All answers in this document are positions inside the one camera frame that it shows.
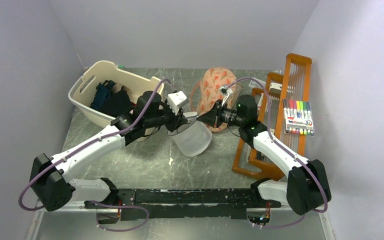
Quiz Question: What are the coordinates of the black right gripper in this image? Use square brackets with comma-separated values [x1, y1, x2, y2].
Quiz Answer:
[197, 99, 245, 129]

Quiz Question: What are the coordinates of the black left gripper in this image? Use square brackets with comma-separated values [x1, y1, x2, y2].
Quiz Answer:
[145, 99, 188, 132]

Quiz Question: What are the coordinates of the white mesh laundry bag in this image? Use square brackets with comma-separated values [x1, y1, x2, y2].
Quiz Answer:
[167, 111, 213, 157]

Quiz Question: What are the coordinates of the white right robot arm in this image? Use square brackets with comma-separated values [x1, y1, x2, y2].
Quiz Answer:
[197, 94, 332, 216]

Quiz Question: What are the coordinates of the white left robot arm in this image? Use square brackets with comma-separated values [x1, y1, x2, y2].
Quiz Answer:
[30, 91, 188, 212]

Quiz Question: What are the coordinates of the pink floral mesh bag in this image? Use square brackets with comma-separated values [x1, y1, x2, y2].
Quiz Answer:
[189, 67, 243, 120]

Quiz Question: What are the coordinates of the cream plastic laundry basket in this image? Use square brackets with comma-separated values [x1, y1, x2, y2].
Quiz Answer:
[68, 60, 161, 128]

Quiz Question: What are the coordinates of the white paper tag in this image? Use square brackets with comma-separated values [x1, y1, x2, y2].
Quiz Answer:
[248, 77, 266, 89]

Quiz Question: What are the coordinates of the black garment in basket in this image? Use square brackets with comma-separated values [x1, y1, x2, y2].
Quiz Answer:
[98, 89, 133, 118]

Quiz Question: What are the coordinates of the orange wooden rack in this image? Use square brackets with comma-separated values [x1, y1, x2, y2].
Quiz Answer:
[231, 53, 312, 181]

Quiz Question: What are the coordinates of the teal garment in basket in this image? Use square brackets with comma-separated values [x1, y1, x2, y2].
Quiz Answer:
[90, 80, 116, 111]

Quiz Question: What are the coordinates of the pack of coloured markers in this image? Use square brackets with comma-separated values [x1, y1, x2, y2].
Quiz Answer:
[282, 99, 315, 136]

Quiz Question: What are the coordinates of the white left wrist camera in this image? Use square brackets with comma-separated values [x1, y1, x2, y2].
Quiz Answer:
[167, 91, 189, 115]

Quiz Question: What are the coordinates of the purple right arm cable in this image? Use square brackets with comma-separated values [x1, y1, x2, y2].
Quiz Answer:
[225, 77, 329, 229]

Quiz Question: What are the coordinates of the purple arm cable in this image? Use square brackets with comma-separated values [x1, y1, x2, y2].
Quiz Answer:
[225, 77, 329, 229]
[18, 78, 173, 212]

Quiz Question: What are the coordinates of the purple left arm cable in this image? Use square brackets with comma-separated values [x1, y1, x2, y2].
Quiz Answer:
[18, 78, 173, 212]

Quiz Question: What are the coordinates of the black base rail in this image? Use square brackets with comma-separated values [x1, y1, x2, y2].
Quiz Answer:
[84, 188, 281, 221]

